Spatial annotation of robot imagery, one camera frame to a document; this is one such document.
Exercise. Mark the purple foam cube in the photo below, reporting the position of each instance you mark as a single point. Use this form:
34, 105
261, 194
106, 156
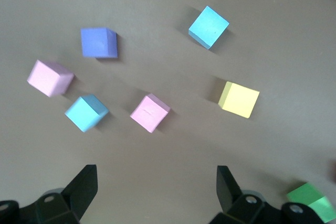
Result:
97, 42

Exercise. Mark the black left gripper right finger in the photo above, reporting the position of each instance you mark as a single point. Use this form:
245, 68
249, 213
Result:
233, 203

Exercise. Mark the yellow foam cube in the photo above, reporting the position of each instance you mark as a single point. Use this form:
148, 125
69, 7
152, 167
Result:
240, 99

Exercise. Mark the green foam cube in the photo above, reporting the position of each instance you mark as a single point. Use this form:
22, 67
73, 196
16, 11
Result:
312, 200

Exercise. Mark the pink foam cube with slit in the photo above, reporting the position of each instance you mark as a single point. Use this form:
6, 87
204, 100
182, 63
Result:
149, 112

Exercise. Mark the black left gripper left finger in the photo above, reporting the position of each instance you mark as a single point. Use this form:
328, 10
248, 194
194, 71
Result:
78, 195

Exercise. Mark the blue foam cube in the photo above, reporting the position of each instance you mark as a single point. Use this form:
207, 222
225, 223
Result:
85, 112
208, 26

